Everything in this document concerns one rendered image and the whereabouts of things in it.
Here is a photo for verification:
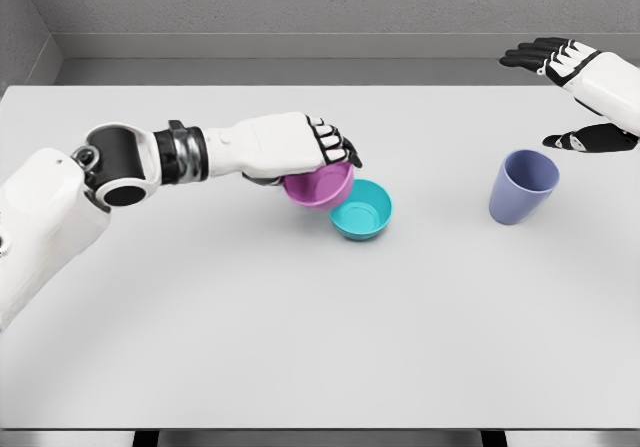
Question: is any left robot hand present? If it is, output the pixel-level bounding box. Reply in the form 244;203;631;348
240;111;364;187

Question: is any purple bowl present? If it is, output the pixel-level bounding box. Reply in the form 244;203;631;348
281;160;356;212

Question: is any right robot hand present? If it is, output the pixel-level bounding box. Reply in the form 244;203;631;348
499;37;640;155

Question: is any lavender cup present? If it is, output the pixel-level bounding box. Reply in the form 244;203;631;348
488;149;561;227

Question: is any teal bowl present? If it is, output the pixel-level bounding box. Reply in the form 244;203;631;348
328;178;394;243

